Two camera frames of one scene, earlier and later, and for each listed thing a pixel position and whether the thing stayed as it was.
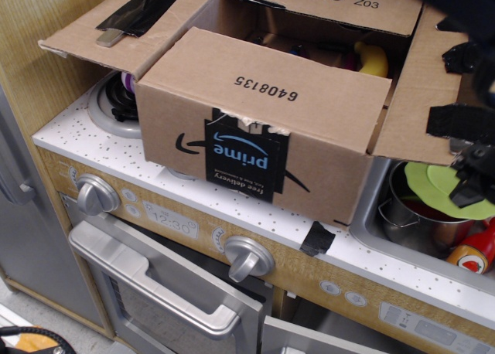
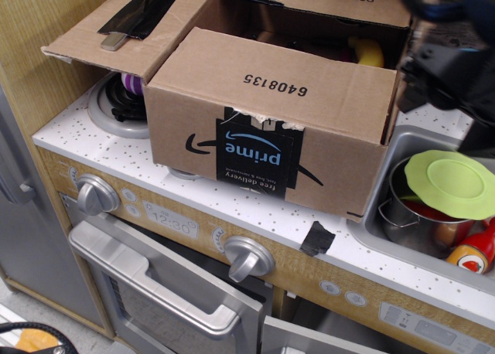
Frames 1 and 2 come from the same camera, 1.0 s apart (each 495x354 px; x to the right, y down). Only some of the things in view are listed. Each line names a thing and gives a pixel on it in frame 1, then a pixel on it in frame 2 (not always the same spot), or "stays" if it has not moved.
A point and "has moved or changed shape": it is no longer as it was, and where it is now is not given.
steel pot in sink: (410, 222) stays
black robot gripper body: (476, 159) -> (453, 77)
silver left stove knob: (95, 195) stays
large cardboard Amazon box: (283, 91) has moved or changed shape
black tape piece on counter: (318, 239) stays
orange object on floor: (30, 342) stays
